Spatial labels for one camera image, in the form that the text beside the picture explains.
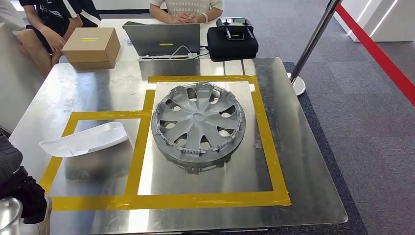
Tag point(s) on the white plastic shell part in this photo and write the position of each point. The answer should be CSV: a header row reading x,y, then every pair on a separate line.
x,y
90,139

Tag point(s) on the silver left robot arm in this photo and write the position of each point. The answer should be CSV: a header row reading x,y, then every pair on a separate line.
x,y
8,159

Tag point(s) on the yellow tape on workbench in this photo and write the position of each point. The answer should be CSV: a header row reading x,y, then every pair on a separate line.
x,y
194,201

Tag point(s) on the stainless steel workbench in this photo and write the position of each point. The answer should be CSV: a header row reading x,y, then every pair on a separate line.
x,y
308,162

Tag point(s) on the grey plastic wheel cover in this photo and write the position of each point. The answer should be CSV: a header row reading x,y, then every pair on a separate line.
x,y
197,116

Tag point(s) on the black carry case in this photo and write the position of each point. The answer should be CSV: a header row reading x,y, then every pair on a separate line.
x,y
231,48

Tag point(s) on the open grey laptop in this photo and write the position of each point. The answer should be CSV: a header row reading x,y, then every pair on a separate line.
x,y
162,37

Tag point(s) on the black remote controller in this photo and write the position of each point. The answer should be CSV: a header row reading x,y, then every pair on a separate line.
x,y
235,22

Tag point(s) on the person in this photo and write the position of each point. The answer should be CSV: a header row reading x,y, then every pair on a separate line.
x,y
188,8
32,48
9,14

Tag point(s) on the closed cardboard box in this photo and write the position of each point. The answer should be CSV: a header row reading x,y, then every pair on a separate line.
x,y
87,43

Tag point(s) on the red barrier belt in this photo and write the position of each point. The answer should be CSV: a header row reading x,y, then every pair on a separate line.
x,y
379,52

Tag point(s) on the white desk with steel legs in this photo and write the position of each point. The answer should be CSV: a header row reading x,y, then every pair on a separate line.
x,y
16,87

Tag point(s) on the white low counter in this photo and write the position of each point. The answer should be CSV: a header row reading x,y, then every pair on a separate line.
x,y
398,26

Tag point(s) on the silver stanchion post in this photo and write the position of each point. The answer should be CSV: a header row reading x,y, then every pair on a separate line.
x,y
313,42

